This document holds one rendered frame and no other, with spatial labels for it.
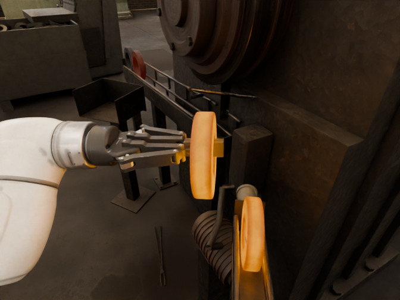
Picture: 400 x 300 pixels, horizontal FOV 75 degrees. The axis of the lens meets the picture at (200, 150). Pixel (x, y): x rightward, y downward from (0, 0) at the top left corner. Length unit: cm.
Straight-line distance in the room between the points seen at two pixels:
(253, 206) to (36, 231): 40
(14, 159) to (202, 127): 32
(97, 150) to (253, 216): 32
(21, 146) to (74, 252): 108
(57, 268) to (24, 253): 102
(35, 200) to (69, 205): 129
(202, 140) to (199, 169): 4
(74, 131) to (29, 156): 8
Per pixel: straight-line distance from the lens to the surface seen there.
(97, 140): 48
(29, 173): 52
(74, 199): 184
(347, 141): 66
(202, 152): 39
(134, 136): 49
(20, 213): 51
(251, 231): 53
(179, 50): 81
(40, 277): 155
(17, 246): 52
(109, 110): 142
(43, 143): 52
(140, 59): 168
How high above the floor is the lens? 118
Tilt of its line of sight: 35 degrees down
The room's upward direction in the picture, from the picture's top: straight up
